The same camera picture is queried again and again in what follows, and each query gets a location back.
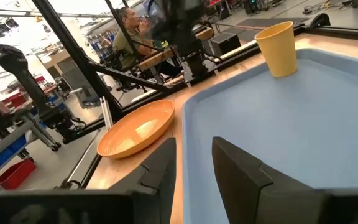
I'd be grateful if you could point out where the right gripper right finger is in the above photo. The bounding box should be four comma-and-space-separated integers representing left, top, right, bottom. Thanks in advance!
212, 136, 326, 224

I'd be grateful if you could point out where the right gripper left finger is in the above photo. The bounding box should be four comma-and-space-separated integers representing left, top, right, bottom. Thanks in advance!
109, 138, 177, 224

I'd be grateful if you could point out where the orange plate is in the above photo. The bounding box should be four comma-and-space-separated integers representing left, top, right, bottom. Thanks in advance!
96, 99, 175, 160

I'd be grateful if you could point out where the blue plastic tray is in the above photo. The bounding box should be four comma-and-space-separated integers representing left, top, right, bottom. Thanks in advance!
181, 48, 358, 224

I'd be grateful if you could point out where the yellow cup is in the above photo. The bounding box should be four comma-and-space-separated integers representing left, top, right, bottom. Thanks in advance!
254, 21, 298, 78

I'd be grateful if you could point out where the wooden desk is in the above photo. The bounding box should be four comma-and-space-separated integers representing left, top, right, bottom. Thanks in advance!
138, 27, 214, 72

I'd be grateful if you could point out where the person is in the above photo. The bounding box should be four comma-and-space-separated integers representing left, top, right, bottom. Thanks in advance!
112, 6, 183, 78

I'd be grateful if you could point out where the red plastic bin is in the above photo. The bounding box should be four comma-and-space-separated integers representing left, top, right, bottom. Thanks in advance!
0, 157, 37, 191

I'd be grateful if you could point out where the black box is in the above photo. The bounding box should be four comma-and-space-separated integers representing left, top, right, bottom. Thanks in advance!
211, 32, 242, 57

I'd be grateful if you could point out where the grey cart with blue bins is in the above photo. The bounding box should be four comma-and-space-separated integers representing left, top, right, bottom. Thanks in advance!
0, 114, 62, 190

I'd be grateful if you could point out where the black floor mat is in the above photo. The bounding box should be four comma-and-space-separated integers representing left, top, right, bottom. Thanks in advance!
237, 17, 310, 29

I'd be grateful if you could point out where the white metal bracket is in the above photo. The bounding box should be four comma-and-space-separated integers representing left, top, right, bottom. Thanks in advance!
99, 96, 114, 130

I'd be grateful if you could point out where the black aluminium table frame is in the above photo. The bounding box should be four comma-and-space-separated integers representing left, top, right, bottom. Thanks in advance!
31, 0, 358, 190

